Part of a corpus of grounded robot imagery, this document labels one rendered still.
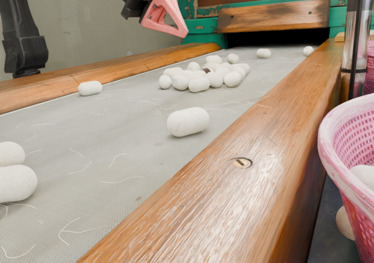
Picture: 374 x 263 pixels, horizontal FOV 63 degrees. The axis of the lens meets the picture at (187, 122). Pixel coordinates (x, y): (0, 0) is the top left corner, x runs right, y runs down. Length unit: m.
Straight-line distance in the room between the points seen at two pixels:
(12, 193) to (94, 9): 2.14
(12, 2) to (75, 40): 1.68
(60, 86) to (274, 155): 0.39
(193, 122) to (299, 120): 0.08
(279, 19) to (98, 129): 0.68
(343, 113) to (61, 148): 0.22
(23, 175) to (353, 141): 0.21
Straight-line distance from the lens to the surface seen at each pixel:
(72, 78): 0.52
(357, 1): 0.35
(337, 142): 0.21
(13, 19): 0.80
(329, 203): 0.30
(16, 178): 0.19
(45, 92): 0.48
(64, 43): 2.55
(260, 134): 0.18
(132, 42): 2.12
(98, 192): 0.19
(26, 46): 0.79
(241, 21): 0.92
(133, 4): 0.55
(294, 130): 0.19
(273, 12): 0.90
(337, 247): 0.25
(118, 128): 0.30
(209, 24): 1.01
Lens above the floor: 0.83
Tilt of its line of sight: 18 degrees down
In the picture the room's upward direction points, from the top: 4 degrees counter-clockwise
